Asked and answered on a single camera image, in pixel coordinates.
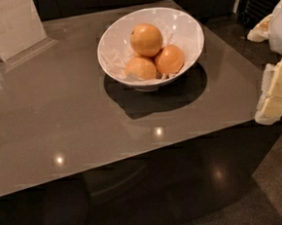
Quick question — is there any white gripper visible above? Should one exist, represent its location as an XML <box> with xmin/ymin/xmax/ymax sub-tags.
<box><xmin>247</xmin><ymin>0</ymin><xmax>282</xmax><ymax>125</ymax></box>

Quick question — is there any orange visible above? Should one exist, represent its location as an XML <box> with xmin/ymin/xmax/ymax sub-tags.
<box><xmin>129</xmin><ymin>23</ymin><xmax>163</xmax><ymax>57</ymax></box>
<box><xmin>155</xmin><ymin>45</ymin><xmax>185</xmax><ymax>75</ymax></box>
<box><xmin>124</xmin><ymin>56</ymin><xmax>157</xmax><ymax>80</ymax></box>

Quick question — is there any white ceramic bowl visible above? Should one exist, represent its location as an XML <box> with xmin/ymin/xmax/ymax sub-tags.
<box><xmin>93</xmin><ymin>3</ymin><xmax>209</xmax><ymax>96</ymax></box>

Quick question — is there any clear acrylic sign holder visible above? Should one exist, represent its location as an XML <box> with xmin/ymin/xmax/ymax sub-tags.
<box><xmin>0</xmin><ymin>0</ymin><xmax>54</xmax><ymax>63</ymax></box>

